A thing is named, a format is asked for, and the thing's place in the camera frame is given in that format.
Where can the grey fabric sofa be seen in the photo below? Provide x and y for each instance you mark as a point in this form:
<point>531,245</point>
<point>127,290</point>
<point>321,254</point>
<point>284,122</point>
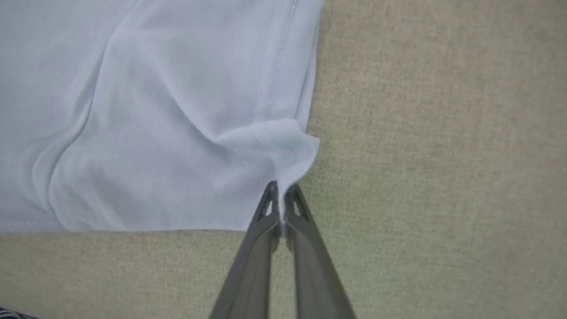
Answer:
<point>443,177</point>

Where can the light blue and white shirt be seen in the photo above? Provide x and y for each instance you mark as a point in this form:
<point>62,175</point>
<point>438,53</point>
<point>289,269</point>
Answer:
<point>133,110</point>

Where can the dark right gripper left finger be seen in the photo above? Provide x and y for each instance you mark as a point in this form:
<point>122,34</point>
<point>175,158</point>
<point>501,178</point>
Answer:
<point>252,266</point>

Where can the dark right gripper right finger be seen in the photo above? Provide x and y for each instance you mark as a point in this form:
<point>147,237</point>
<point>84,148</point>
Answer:
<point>314,274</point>

